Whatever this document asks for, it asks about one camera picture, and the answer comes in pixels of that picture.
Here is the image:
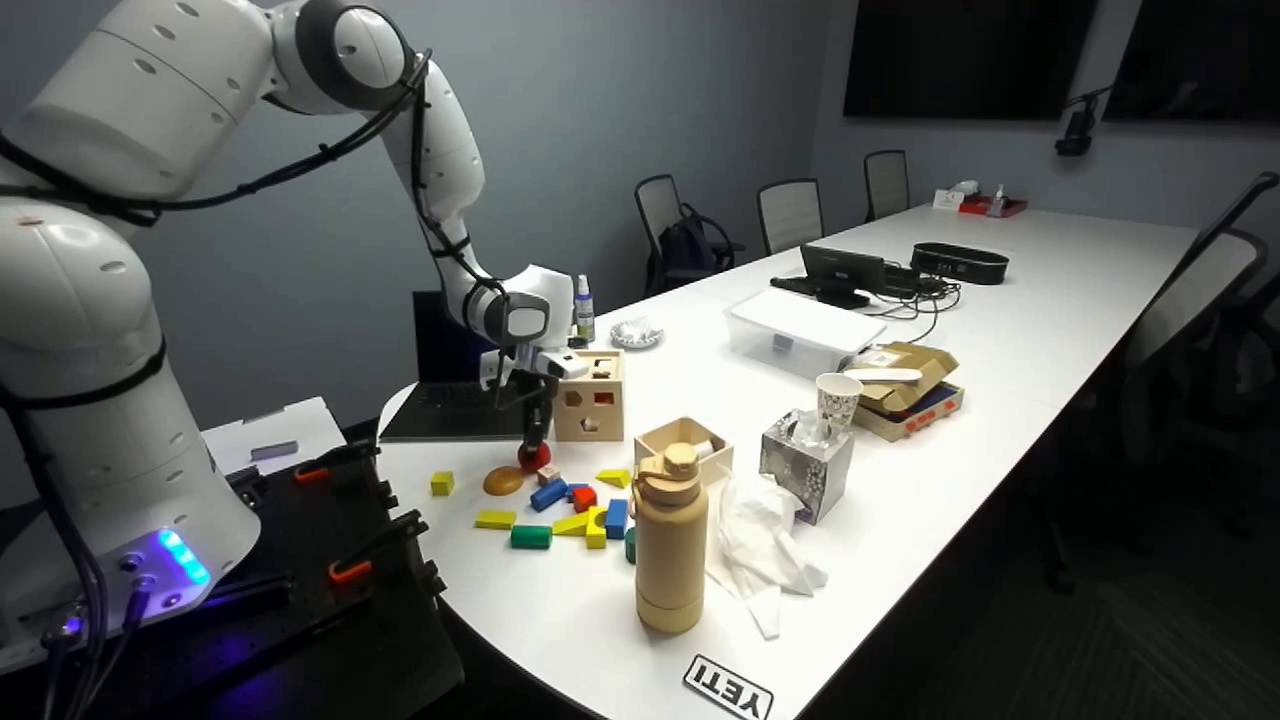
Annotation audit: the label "small spray bottle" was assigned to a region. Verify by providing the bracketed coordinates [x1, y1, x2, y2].
[571, 273, 599, 354]

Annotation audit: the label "grey chair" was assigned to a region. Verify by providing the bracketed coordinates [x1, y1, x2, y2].
[628, 169, 692, 291]
[754, 178, 828, 258]
[860, 143, 920, 224]

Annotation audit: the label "red items pile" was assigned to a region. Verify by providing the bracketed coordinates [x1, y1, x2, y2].
[928, 178, 1034, 224]

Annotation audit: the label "black wall television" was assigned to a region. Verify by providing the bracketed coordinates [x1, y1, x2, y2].
[1106, 0, 1280, 129]
[839, 0, 1106, 125]

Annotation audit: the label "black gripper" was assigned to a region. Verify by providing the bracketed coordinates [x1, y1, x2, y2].
[480, 343, 564, 457]

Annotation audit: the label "black camera on stand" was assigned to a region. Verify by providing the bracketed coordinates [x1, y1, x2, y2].
[1054, 80, 1117, 165]

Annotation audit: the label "black office chair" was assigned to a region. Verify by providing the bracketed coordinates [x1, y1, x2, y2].
[1038, 169, 1280, 594]

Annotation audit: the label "black cables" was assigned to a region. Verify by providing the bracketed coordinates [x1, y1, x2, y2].
[874, 275, 969, 333]

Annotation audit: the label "white paper sheet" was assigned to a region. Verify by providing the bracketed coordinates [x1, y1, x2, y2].
[195, 392, 353, 484]

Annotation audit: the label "wooden shape sorter box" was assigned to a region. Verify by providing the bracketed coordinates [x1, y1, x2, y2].
[546, 349, 628, 447]

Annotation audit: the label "grey tissue box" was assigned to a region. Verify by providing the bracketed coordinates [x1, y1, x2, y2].
[755, 404, 860, 530]

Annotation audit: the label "black backpack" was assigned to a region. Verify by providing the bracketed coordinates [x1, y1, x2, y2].
[654, 200, 742, 287]

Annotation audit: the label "white paper cup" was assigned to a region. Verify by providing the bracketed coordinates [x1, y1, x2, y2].
[811, 367, 870, 446]

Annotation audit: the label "black laptop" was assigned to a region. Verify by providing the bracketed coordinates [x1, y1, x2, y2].
[768, 242, 953, 312]
[377, 287, 533, 447]

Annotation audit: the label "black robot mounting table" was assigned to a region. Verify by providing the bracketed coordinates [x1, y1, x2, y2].
[0, 437, 471, 720]

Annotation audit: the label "black clamp orange handle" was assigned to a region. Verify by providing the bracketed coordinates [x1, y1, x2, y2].
[284, 446, 385, 491]
[313, 508, 436, 597]

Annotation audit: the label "black oval case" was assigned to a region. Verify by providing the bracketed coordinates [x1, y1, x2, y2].
[908, 242, 1014, 287]

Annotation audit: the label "crumpled white plastic bag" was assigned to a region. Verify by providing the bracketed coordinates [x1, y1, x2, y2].
[703, 477, 831, 644]

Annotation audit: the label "open cardboard box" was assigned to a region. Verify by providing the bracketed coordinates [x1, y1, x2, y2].
[849, 342, 969, 446]

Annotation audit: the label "blue rectangular block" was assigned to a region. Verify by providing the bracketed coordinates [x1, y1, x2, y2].
[527, 477, 575, 515]

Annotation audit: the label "small open wooden box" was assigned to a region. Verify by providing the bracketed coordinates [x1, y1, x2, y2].
[628, 414, 736, 491]

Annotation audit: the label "tan insulated bottle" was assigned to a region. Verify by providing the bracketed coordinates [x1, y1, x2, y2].
[628, 442, 718, 642]

